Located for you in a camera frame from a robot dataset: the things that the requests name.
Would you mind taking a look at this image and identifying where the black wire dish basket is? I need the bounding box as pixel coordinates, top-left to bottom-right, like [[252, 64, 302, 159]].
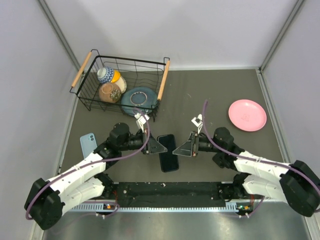
[[69, 49, 170, 119]]

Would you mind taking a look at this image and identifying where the brown ceramic bowl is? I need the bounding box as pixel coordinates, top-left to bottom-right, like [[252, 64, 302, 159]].
[[99, 82, 122, 103]]

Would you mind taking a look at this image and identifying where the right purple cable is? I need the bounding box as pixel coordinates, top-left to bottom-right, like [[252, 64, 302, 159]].
[[203, 99, 320, 218]]

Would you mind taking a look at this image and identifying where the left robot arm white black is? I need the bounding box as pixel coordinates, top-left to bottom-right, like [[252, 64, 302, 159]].
[[24, 122, 167, 230]]

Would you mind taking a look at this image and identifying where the blue smartphone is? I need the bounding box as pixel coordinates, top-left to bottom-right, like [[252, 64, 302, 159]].
[[156, 134, 180, 173]]

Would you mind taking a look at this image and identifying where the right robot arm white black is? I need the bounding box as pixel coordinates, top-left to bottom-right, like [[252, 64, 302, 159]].
[[172, 127, 320, 217]]

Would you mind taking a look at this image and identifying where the beige bowl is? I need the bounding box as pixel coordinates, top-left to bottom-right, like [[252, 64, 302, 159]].
[[115, 76, 127, 94]]

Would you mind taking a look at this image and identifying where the black smartphone face down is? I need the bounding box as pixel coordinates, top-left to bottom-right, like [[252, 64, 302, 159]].
[[212, 152, 225, 169]]

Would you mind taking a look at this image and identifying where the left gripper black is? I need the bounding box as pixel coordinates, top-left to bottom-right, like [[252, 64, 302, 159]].
[[119, 128, 167, 155]]

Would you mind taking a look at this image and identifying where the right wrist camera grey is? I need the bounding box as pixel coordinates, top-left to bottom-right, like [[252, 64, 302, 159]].
[[191, 113, 203, 134]]

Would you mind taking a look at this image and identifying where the blue white patterned bowl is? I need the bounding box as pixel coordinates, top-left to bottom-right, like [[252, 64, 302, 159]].
[[97, 66, 115, 84]]

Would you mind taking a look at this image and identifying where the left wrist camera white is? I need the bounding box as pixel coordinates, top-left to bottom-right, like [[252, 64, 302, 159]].
[[134, 113, 150, 131]]

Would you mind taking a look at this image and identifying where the grey slotted cable duct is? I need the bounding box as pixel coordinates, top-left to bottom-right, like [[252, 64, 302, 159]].
[[69, 202, 239, 213]]

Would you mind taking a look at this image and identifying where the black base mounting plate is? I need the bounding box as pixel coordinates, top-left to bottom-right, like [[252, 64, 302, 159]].
[[84, 181, 253, 208]]

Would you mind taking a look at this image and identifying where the dark teal plate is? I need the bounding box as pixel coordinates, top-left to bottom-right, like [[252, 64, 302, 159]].
[[121, 86, 158, 116]]

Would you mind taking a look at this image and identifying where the yellow bowl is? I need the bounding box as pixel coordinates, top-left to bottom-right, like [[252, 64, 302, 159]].
[[111, 70, 121, 83]]

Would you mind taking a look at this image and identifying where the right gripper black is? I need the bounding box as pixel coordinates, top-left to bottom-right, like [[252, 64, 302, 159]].
[[173, 131, 224, 157]]

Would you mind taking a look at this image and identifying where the pink plate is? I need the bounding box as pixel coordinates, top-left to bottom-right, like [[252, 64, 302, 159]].
[[228, 99, 267, 132]]

